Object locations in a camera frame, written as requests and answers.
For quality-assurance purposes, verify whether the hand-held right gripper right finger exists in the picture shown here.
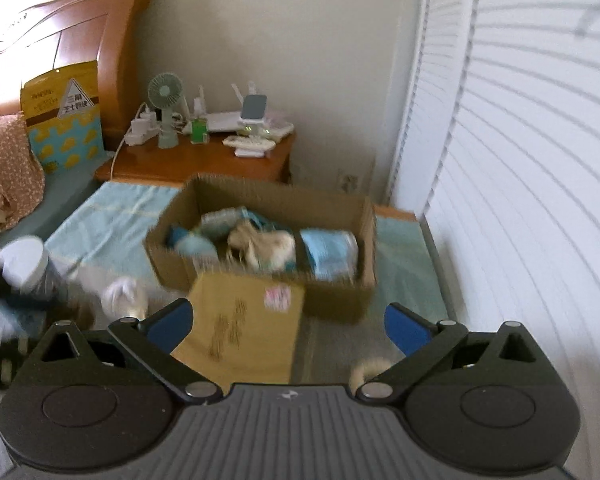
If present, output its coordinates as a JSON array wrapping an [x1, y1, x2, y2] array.
[[355, 302, 556, 403]]

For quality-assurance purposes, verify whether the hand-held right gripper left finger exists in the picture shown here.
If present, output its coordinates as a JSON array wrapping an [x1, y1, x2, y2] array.
[[22, 298, 227, 405]]

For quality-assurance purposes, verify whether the cardboard box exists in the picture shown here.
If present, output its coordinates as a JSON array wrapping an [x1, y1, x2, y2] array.
[[144, 172, 379, 325]]

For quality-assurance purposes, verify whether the blue round toy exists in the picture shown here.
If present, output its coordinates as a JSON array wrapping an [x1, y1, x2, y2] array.
[[167, 225, 221, 264]]

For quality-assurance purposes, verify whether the stack of blue face masks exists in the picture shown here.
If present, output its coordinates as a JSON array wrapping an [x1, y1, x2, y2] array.
[[297, 229, 361, 282]]

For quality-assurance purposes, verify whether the floral drawstring pouch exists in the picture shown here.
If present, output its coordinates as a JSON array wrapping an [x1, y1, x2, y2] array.
[[227, 220, 266, 266]]

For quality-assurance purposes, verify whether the beige knotted cloth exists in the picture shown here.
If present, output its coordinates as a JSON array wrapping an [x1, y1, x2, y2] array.
[[261, 230, 299, 271]]

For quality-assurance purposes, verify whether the blue face mask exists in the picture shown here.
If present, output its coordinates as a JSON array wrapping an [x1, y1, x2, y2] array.
[[241, 210, 276, 229]]

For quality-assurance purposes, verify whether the plastic jar with white lid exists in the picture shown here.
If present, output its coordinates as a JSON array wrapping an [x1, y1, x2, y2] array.
[[0, 235, 76, 301]]

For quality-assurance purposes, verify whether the white knotted cloth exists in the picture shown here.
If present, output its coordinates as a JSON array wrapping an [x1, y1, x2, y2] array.
[[100, 276, 149, 319]]

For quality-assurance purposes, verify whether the olive wrapped package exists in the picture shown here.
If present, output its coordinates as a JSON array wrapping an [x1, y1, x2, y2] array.
[[171, 272, 306, 389]]

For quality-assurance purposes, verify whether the grey plaid blanket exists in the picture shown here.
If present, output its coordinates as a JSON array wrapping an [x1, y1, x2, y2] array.
[[0, 260, 407, 461]]

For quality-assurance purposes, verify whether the brown floral cloth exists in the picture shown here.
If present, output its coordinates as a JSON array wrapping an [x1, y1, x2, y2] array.
[[0, 110, 46, 257]]

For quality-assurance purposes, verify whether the teal bed sheet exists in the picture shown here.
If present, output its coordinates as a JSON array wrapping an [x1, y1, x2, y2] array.
[[0, 152, 117, 242]]

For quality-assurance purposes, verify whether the light blue towel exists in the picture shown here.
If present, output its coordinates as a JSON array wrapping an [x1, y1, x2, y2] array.
[[45, 180, 452, 327]]

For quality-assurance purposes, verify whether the wooden nightstand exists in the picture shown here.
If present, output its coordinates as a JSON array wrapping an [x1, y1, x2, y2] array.
[[95, 129, 297, 186]]

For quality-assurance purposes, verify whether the yellow snack bag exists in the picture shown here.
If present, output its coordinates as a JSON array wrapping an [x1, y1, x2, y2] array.
[[21, 60, 106, 175]]

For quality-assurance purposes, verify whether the white power strip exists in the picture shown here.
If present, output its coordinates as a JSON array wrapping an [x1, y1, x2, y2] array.
[[124, 115, 161, 145]]

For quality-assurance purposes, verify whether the white router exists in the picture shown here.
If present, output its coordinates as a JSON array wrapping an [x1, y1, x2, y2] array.
[[180, 82, 254, 134]]

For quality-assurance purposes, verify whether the white charger plug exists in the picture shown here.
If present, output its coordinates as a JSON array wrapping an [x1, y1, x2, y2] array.
[[131, 104, 156, 131]]

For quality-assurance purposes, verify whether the white phone stand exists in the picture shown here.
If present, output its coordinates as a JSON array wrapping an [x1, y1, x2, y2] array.
[[237, 117, 276, 140]]

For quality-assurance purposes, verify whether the white louvred closet door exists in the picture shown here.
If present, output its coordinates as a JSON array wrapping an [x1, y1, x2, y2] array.
[[387, 0, 482, 222], [425, 0, 600, 463]]

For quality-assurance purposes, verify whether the clear plastic box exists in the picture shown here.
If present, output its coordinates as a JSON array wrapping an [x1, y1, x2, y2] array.
[[265, 110, 295, 137]]

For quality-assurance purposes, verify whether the small green desk fan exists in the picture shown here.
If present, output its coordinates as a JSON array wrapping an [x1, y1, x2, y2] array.
[[147, 72, 181, 151]]

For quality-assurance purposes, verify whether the wooden headboard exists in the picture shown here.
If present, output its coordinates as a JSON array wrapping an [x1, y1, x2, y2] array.
[[0, 0, 154, 149]]

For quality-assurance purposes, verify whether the white power cable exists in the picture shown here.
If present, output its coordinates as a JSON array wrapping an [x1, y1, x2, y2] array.
[[110, 137, 126, 181]]

